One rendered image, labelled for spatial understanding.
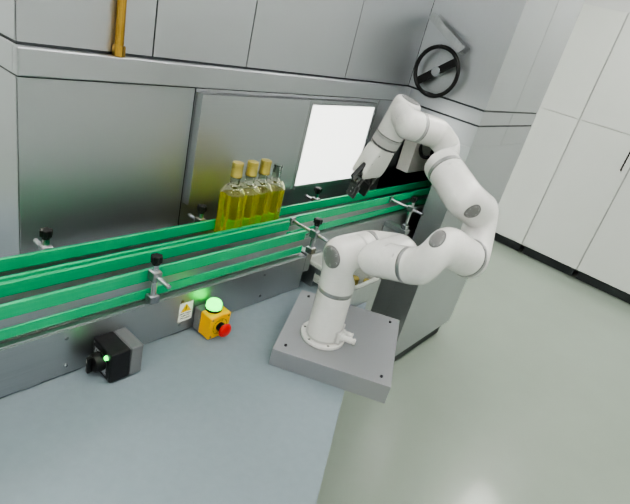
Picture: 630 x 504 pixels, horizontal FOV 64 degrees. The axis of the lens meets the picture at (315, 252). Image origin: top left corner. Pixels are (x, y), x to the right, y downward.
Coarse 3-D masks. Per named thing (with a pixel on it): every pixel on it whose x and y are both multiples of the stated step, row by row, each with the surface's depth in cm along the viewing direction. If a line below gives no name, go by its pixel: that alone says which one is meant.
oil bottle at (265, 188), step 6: (258, 186) 154; (264, 186) 155; (270, 186) 157; (264, 192) 155; (270, 192) 157; (264, 198) 157; (270, 198) 159; (258, 204) 156; (264, 204) 158; (258, 210) 157; (264, 210) 159; (258, 216) 158; (264, 216) 161; (258, 222) 160
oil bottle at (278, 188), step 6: (270, 180) 160; (276, 186) 159; (282, 186) 161; (276, 192) 159; (282, 192) 162; (276, 198) 161; (282, 198) 163; (270, 204) 161; (276, 204) 162; (270, 210) 161; (276, 210) 164; (270, 216) 163; (276, 216) 165
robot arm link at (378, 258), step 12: (384, 240) 119; (396, 240) 120; (408, 240) 122; (360, 252) 119; (372, 252) 116; (384, 252) 114; (396, 252) 112; (360, 264) 119; (372, 264) 116; (384, 264) 113; (372, 276) 120; (384, 276) 115
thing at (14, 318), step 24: (264, 240) 149; (288, 240) 157; (168, 264) 124; (192, 264) 130; (216, 264) 137; (240, 264) 145; (72, 288) 106; (96, 288) 110; (120, 288) 116; (144, 288) 121; (0, 312) 96; (24, 312) 100; (48, 312) 104; (72, 312) 108; (0, 336) 98
